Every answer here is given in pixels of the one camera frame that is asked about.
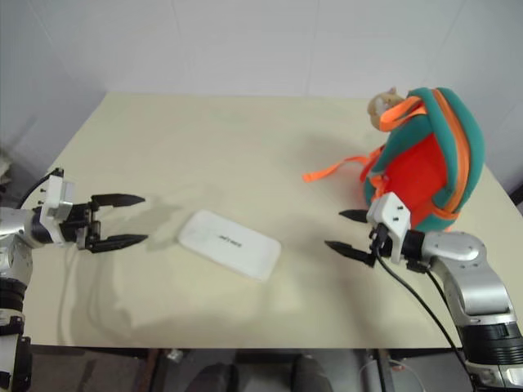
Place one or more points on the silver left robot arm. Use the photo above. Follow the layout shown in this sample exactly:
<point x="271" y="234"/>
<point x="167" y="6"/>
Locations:
<point x="12" y="228"/>

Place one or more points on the beige plush toy pendant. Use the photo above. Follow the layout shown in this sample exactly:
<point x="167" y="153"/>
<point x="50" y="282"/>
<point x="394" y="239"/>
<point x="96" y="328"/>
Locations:
<point x="378" y="108"/>

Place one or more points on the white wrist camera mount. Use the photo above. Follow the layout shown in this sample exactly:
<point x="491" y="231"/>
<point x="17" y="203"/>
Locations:
<point x="55" y="196"/>
<point x="390" y="212"/>

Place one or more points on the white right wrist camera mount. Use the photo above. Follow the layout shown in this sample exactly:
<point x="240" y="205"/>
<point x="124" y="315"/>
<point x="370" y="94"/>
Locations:
<point x="390" y="212"/>

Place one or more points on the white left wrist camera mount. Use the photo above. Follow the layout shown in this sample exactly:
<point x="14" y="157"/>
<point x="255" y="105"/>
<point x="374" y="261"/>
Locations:
<point x="55" y="196"/>

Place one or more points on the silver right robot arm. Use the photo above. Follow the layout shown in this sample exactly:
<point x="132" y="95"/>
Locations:
<point x="470" y="261"/>

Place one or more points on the small crumpled clear wrapper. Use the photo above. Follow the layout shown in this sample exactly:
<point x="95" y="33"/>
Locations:
<point x="173" y="355"/>

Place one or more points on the green and orange backpack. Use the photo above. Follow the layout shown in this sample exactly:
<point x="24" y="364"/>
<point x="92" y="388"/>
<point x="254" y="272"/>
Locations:
<point x="412" y="175"/>

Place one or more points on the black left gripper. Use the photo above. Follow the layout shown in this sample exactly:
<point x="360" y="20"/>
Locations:
<point x="79" y="222"/>

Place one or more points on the dark rounded shape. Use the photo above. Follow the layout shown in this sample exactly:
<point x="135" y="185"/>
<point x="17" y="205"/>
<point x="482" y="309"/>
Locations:
<point x="312" y="375"/>
<point x="216" y="377"/>

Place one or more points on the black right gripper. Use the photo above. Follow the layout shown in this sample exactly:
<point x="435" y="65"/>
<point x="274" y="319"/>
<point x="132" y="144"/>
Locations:
<point x="379" y="239"/>

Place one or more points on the white rectangular pouch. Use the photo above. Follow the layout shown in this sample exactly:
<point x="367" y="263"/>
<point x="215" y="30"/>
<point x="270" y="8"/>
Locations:
<point x="229" y="245"/>

